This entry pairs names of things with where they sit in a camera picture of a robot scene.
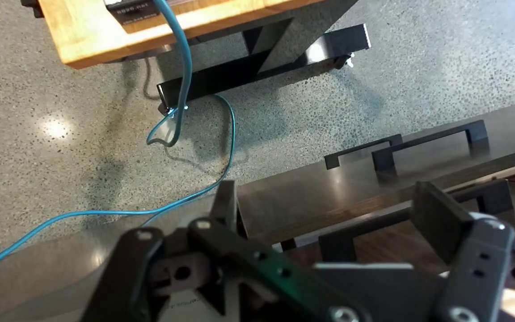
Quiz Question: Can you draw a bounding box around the long black drawer handle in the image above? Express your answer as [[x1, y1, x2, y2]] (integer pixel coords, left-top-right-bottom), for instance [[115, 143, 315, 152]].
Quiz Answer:
[[371, 118, 490, 180]]

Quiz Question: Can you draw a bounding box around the black metal table base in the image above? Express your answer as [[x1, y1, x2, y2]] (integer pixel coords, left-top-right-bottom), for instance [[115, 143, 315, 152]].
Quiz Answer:
[[156, 16, 372, 112]]

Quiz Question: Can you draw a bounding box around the wooden board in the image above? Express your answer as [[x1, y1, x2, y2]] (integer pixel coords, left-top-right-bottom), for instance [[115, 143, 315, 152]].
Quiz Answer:
[[36, 0, 326, 69]]

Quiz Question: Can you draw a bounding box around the short black drawer handle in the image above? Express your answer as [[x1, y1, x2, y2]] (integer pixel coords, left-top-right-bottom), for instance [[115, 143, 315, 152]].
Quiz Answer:
[[324, 132, 405, 169]]

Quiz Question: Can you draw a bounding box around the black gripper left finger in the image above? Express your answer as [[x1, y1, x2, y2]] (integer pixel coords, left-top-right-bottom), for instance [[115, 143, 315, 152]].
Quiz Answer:
[[77, 178, 372, 322]]

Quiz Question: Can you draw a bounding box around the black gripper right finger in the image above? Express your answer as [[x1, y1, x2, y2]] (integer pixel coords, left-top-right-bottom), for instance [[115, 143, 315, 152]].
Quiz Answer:
[[410, 178, 515, 322]]

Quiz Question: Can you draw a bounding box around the dark counter cabinet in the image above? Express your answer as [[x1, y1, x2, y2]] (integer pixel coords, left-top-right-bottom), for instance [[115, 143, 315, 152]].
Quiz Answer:
[[233, 96, 515, 275]]

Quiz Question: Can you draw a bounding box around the blue cable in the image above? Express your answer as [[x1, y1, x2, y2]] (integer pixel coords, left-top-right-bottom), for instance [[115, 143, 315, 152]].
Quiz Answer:
[[0, 0, 238, 279]]

